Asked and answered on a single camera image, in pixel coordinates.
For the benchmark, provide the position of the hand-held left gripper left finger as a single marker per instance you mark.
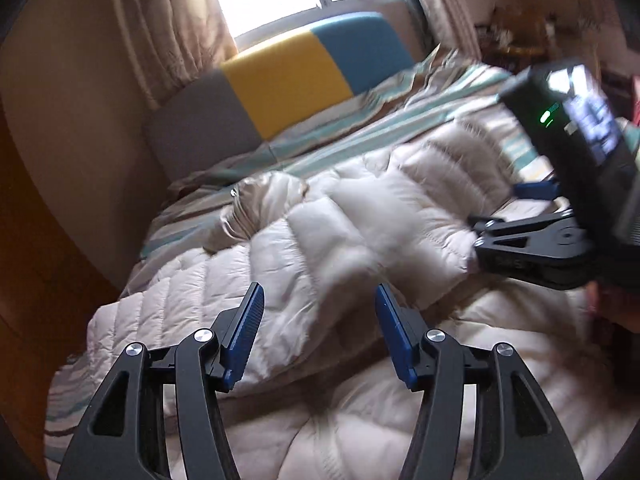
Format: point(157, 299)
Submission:
point(245, 330)

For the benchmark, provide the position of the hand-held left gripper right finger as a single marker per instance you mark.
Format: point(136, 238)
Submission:
point(390, 330)

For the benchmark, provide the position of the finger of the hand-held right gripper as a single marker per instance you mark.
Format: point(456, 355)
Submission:
point(510, 260)
point(535, 190)

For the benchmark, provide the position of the beige down jacket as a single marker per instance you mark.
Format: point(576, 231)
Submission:
point(325, 220)

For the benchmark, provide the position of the person's right hand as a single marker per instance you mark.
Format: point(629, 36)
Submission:
point(597, 300)

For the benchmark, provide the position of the wooden table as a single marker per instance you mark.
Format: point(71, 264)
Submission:
point(520, 50)

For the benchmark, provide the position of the beige patterned curtain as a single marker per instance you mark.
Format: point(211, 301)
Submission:
point(175, 25)
point(445, 5)

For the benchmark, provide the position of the striped bed cover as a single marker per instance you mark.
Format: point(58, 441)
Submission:
point(350, 125)

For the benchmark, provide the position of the brown wooden wardrobe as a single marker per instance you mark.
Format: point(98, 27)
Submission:
point(50, 260)

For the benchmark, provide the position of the grey yellow blue headboard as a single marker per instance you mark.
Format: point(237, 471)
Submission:
point(285, 85)

